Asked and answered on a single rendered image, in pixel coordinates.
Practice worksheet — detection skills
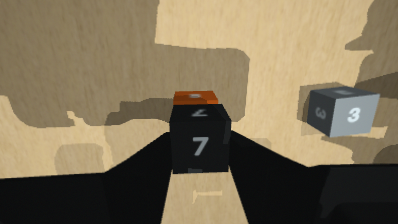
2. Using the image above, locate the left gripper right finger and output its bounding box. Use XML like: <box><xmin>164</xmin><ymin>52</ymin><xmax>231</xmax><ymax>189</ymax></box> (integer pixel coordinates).
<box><xmin>229</xmin><ymin>130</ymin><xmax>398</xmax><ymax>224</ymax></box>

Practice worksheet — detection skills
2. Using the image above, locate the grey block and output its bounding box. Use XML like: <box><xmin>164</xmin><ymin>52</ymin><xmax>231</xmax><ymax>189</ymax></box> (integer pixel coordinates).
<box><xmin>307</xmin><ymin>86</ymin><xmax>380</xmax><ymax>138</ymax></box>

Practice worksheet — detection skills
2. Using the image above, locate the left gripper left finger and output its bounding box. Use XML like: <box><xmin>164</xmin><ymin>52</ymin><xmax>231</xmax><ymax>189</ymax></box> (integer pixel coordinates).
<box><xmin>0</xmin><ymin>132</ymin><xmax>172</xmax><ymax>224</ymax></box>

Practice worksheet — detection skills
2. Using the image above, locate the black block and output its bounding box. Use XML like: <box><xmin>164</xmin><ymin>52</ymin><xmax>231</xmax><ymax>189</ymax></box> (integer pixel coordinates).
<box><xmin>169</xmin><ymin>104</ymin><xmax>232</xmax><ymax>174</ymax></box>

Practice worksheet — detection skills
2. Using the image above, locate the orange block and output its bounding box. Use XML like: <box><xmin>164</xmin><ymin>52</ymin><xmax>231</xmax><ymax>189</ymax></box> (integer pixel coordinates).
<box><xmin>173</xmin><ymin>91</ymin><xmax>218</xmax><ymax>105</ymax></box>

